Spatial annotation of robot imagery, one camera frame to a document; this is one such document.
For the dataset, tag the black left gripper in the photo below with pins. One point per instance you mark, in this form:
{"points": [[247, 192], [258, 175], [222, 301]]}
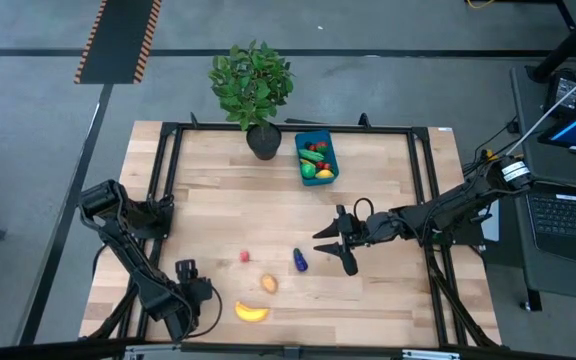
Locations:
{"points": [[200, 292]]}

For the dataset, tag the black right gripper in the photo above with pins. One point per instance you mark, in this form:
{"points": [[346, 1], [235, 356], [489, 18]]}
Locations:
{"points": [[358, 235]]}

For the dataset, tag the purple toy eggplant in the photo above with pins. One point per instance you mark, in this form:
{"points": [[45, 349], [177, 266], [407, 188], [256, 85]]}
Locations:
{"points": [[300, 262]]}

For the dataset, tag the yellow toy lemon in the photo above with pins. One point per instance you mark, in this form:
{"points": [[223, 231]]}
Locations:
{"points": [[325, 174]]}

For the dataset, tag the green toy cucumber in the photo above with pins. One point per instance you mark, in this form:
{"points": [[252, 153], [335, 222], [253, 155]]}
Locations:
{"points": [[312, 155]]}

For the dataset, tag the red toy strawberry green leaves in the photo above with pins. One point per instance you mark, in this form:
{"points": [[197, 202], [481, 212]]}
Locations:
{"points": [[321, 147]]}

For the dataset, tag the blue plastic tupperware container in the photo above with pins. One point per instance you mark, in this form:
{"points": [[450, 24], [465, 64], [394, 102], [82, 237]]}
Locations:
{"points": [[313, 136]]}

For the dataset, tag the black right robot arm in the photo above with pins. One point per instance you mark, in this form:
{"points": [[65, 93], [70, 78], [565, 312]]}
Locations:
{"points": [[448, 207]]}

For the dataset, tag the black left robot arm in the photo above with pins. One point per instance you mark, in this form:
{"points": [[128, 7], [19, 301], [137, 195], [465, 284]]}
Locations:
{"points": [[133, 260]]}

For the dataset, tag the yellow toy banana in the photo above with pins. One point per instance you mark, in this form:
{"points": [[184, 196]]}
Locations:
{"points": [[250, 313]]}

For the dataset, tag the pink toy peach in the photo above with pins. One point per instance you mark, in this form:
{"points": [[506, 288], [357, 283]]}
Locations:
{"points": [[244, 256]]}

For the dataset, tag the tan toy potato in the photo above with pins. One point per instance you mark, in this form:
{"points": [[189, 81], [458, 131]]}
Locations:
{"points": [[268, 283]]}

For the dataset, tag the black crossbeam with silver brackets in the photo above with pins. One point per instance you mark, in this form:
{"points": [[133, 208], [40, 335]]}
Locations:
{"points": [[68, 350]]}

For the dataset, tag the white paper sheet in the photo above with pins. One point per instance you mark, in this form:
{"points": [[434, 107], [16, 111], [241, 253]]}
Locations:
{"points": [[493, 231]]}

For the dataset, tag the green plant in black pot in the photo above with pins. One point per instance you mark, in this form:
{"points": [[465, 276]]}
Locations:
{"points": [[250, 82]]}

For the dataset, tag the grey side desk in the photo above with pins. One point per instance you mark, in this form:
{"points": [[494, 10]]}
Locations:
{"points": [[558, 285]]}

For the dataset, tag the white rod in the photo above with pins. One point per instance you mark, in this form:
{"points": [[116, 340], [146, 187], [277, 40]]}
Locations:
{"points": [[553, 113]]}

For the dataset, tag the black mat orange striped edges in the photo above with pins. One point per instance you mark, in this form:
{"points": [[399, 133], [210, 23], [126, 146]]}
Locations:
{"points": [[118, 40]]}

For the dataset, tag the black power adapter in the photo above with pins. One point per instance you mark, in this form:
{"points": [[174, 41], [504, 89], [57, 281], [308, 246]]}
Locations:
{"points": [[563, 92]]}

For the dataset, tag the black stand leg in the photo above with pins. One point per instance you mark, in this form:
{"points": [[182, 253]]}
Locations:
{"points": [[568, 45]]}

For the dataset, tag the black aluminium table frame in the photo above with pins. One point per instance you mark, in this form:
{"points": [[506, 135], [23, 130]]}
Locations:
{"points": [[398, 129]]}

